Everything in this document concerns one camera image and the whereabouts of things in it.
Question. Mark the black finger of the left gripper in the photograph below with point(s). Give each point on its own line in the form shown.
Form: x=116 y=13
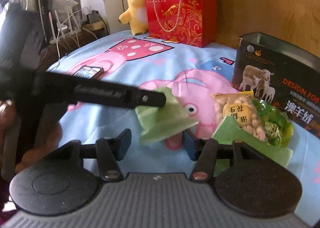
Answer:
x=116 y=95

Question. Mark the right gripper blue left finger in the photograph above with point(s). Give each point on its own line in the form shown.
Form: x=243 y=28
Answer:
x=109 y=152

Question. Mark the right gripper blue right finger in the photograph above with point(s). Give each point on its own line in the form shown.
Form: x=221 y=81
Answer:
x=203 y=152

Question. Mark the light green snack packet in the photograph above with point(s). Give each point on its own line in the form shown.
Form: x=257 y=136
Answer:
x=160 y=123

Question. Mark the person's left hand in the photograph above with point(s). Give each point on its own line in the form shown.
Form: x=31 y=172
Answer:
x=48 y=136

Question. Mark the light green wafer packet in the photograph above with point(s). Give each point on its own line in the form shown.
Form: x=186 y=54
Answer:
x=253 y=151

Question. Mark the peanut snack packet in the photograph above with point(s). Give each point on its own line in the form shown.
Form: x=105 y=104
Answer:
x=240 y=107

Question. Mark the green pea snack packet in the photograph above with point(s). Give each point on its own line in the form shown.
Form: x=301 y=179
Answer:
x=276 y=124

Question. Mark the yellow duck plush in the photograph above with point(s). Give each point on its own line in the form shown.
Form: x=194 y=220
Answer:
x=136 y=17

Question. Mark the black printed tin box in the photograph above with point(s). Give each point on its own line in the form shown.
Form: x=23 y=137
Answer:
x=289 y=77

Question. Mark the red gift bag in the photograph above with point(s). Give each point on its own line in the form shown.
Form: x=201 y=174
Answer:
x=191 y=22

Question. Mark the wooden headboard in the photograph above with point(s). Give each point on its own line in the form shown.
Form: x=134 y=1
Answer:
x=295 y=21

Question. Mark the white router with cables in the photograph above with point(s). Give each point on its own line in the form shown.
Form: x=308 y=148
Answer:
x=73 y=23

